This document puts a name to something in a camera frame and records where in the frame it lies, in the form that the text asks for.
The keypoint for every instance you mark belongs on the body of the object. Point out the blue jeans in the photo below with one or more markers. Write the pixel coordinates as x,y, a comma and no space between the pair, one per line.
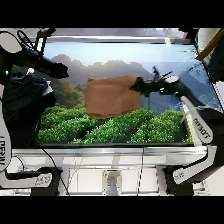
25,90

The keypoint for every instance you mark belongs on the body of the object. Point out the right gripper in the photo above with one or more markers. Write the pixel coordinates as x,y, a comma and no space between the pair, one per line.
139,86

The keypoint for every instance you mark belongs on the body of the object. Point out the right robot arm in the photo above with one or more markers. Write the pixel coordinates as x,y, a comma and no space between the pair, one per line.
196,123

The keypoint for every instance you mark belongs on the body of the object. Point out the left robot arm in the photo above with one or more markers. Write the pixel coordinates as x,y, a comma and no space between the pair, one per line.
40,65

